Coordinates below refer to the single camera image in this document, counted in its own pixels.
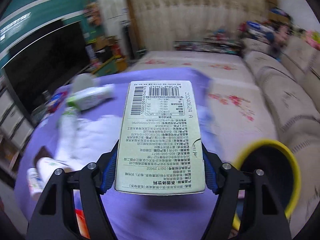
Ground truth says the red blue tissue box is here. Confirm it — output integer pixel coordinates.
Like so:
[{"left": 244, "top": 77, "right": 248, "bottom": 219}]
[{"left": 46, "top": 92, "right": 67, "bottom": 113}]

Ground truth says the white drawer cabinet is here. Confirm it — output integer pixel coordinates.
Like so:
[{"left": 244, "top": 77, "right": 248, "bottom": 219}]
[{"left": 0, "top": 88, "right": 34, "bottom": 150}]

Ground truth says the crushed green plastic bottle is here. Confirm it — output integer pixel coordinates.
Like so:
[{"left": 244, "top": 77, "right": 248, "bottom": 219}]
[{"left": 56, "top": 107, "right": 79, "bottom": 128}]

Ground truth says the pale green drink carton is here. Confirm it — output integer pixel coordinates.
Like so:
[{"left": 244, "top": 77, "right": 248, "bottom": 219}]
[{"left": 114, "top": 80, "right": 205, "bottom": 196}]

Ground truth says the yellow black trash bin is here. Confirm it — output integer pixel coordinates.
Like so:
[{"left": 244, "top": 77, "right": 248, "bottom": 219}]
[{"left": 233, "top": 139, "right": 302, "bottom": 219}]

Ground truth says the white paper cup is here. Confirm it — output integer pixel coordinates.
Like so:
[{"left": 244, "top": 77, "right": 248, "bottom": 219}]
[{"left": 36, "top": 157, "right": 73, "bottom": 184}]

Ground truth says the brown plastic tray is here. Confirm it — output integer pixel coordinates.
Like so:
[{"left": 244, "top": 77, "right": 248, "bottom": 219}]
[{"left": 33, "top": 146, "right": 52, "bottom": 167}]

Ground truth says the beige sofa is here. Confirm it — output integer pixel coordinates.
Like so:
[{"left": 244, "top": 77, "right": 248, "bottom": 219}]
[{"left": 244, "top": 36, "right": 319, "bottom": 236}]

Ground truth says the purple floral tablecloth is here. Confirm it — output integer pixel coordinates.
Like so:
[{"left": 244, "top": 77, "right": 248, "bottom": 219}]
[{"left": 14, "top": 68, "right": 217, "bottom": 239}]

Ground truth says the black television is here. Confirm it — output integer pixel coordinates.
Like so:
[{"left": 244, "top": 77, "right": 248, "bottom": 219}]
[{"left": 3, "top": 22, "right": 90, "bottom": 115}]

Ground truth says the floral beige mattress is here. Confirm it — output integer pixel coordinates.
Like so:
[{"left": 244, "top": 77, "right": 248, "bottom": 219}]
[{"left": 125, "top": 50, "right": 278, "bottom": 143}]

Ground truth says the small white wrapper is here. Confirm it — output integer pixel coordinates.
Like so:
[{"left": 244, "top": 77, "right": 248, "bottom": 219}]
[{"left": 27, "top": 168, "right": 44, "bottom": 202}]

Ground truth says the white green yogurt bottle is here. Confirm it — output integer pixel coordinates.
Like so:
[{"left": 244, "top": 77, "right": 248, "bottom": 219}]
[{"left": 66, "top": 84, "right": 115, "bottom": 111}]

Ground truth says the white paper towel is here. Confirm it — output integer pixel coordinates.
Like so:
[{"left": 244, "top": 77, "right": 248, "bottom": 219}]
[{"left": 54, "top": 115, "right": 122, "bottom": 170}]

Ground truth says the beige curtain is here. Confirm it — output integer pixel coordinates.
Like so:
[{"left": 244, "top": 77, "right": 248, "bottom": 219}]
[{"left": 129, "top": 0, "right": 265, "bottom": 51}]

